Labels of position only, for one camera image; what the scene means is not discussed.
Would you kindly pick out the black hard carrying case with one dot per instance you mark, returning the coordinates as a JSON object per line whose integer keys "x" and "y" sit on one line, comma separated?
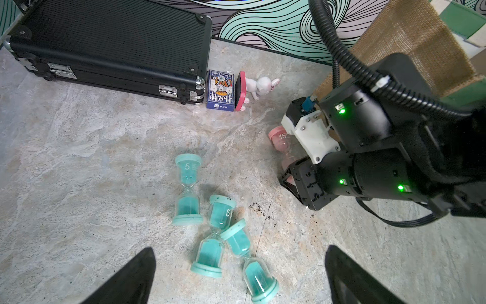
{"x": 140, "y": 47}

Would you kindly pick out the pink hourglass bag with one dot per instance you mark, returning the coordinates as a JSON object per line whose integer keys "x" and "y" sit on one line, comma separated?
{"x": 282, "y": 143}

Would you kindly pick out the blue playing card box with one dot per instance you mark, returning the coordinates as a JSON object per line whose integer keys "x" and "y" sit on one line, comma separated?
{"x": 220, "y": 91}

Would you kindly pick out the white rabbit figurine pink base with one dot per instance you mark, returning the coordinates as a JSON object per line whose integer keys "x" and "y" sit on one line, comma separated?
{"x": 255, "y": 88}

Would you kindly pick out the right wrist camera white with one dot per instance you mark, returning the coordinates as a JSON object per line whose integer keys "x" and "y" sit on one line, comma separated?
{"x": 307, "y": 124}

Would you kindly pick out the teal hourglass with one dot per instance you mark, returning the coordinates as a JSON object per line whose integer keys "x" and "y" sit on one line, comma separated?
{"x": 262, "y": 286}
{"x": 187, "y": 207}
{"x": 211, "y": 249}

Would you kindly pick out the green jute Christmas canvas bag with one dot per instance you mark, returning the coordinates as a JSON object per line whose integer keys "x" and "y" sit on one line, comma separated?
{"x": 440, "y": 37}

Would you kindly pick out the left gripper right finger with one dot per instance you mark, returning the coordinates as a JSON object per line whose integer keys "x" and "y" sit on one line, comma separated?
{"x": 350, "y": 283}

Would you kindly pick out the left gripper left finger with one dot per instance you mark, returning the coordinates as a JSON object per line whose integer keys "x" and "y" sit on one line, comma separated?
{"x": 131, "y": 284}

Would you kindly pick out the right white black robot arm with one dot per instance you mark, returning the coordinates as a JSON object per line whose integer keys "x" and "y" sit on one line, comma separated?
{"x": 369, "y": 148}

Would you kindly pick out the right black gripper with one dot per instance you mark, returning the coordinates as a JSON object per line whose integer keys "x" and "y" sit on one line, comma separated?
{"x": 316, "y": 185}

